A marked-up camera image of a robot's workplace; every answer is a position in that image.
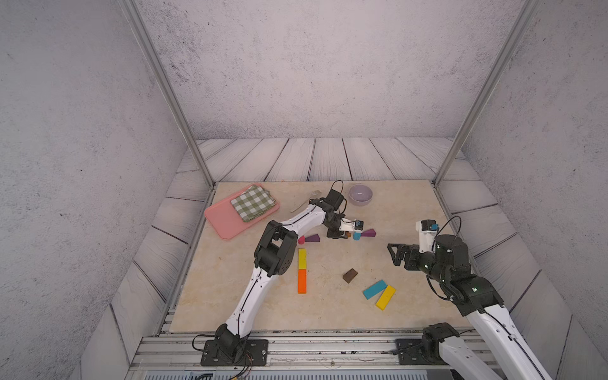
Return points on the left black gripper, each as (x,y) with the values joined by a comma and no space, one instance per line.
(335,234)

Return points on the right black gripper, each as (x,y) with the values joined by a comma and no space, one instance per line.
(413,251)

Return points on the yellow long block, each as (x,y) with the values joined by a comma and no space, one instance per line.
(385,297)
(302,259)

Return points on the dark brown block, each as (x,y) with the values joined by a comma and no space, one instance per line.
(349,276)

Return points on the orange long block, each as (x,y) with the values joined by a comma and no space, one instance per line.
(302,281)

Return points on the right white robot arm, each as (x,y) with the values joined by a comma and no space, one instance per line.
(446,262)

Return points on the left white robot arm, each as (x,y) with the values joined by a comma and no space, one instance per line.
(273,256)

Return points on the lilac bowl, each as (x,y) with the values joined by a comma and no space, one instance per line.
(360,195)

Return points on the green checkered cloth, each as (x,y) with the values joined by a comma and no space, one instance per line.
(253,203)

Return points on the pink plastic tray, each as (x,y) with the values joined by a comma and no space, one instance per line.
(226,221)

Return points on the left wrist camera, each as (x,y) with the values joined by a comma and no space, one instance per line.
(354,226)

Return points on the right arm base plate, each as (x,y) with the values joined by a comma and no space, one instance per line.
(424,351)

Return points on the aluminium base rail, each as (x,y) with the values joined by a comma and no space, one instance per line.
(359,355)

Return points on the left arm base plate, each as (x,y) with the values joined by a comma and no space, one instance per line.
(249,353)

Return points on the right aluminium frame post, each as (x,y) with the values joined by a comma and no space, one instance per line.
(506,52)

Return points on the aluminium frame post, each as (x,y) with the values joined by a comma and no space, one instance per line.
(135,20)
(506,52)

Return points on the left aluminium frame post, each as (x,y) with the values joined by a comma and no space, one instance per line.
(135,20)

